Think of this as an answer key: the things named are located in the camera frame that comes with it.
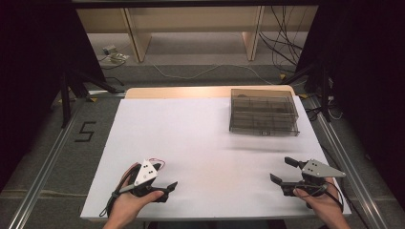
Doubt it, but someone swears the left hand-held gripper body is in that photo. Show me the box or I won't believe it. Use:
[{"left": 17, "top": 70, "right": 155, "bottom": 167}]
[{"left": 128, "top": 158, "right": 170, "bottom": 203}]

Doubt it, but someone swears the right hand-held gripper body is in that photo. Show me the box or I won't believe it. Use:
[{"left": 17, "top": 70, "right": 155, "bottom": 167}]
[{"left": 281, "top": 157, "right": 347, "bottom": 198}]

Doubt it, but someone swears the person's right hand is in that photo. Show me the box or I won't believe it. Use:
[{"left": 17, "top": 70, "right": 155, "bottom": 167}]
[{"left": 292, "top": 181, "right": 346, "bottom": 224}]

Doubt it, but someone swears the person's left hand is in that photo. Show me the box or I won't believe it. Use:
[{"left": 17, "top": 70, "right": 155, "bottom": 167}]
[{"left": 107, "top": 162, "right": 165, "bottom": 225}]

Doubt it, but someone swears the white table board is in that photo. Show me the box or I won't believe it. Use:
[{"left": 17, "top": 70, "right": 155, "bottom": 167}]
[{"left": 79, "top": 96, "right": 352, "bottom": 221}]

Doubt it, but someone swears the smoky clear plastic drawer box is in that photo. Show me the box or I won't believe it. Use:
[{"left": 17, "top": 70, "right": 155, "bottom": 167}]
[{"left": 228, "top": 88, "right": 301, "bottom": 137}]

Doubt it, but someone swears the black tripod stand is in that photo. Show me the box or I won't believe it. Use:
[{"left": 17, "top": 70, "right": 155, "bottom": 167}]
[
  {"left": 57, "top": 67, "right": 126, "bottom": 129},
  {"left": 281, "top": 60, "right": 334, "bottom": 124}
]

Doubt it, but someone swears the black curtain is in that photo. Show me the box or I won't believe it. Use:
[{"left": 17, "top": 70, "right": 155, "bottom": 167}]
[
  {"left": 0, "top": 0, "right": 107, "bottom": 193},
  {"left": 295, "top": 0, "right": 405, "bottom": 208}
]

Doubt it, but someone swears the grey power adapter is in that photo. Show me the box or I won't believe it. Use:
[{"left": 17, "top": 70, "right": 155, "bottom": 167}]
[{"left": 101, "top": 45, "right": 131, "bottom": 65}]

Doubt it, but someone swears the light wooden desk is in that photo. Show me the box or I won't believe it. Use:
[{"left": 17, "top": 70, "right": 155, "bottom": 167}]
[{"left": 75, "top": 5, "right": 320, "bottom": 63}]

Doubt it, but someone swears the thin red wire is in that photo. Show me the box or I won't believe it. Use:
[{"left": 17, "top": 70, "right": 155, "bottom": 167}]
[{"left": 147, "top": 157, "right": 167, "bottom": 170}]

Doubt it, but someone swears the aluminium floor rail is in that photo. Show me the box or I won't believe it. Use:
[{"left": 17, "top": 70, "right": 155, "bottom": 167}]
[
  {"left": 7, "top": 97, "right": 84, "bottom": 229},
  {"left": 306, "top": 94, "right": 389, "bottom": 229}
]

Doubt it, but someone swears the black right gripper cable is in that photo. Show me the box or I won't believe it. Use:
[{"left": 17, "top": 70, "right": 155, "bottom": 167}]
[{"left": 294, "top": 180, "right": 345, "bottom": 214}]

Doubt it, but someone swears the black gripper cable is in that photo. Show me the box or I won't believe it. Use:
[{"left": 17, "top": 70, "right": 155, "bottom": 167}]
[
  {"left": 98, "top": 163, "right": 141, "bottom": 219},
  {"left": 294, "top": 180, "right": 345, "bottom": 214}
]

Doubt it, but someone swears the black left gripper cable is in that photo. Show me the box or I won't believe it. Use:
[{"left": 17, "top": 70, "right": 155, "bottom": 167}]
[{"left": 98, "top": 163, "right": 141, "bottom": 219}]

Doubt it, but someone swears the short aluminium rail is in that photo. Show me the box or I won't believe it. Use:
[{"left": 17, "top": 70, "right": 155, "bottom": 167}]
[{"left": 87, "top": 89, "right": 127, "bottom": 97}]

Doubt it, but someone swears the white floor cable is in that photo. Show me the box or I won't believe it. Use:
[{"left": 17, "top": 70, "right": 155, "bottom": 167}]
[{"left": 152, "top": 62, "right": 275, "bottom": 86}]

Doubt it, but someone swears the bundle of black hanging cables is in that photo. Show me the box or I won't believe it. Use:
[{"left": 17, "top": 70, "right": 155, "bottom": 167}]
[{"left": 257, "top": 5, "right": 308, "bottom": 73}]

